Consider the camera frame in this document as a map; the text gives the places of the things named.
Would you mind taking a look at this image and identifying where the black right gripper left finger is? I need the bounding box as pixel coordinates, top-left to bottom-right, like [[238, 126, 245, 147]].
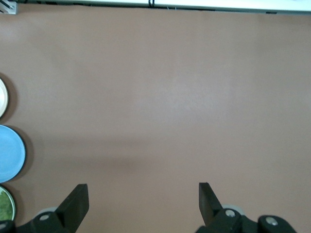
[[0, 183, 89, 233]]

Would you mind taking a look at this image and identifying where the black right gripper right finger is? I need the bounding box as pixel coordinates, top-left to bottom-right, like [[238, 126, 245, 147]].
[[196, 182, 298, 233]]

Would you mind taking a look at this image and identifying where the light green round plate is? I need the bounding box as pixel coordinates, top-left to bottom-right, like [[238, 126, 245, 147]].
[[0, 185, 17, 221]]

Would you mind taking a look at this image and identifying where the blue round plate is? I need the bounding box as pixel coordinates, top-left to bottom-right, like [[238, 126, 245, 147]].
[[0, 125, 27, 183]]

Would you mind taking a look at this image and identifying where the beige round plate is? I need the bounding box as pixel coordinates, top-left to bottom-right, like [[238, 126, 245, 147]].
[[0, 78, 10, 118]]

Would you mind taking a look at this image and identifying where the silver metal bracket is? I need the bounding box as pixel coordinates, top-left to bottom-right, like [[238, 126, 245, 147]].
[[0, 1, 18, 15]]

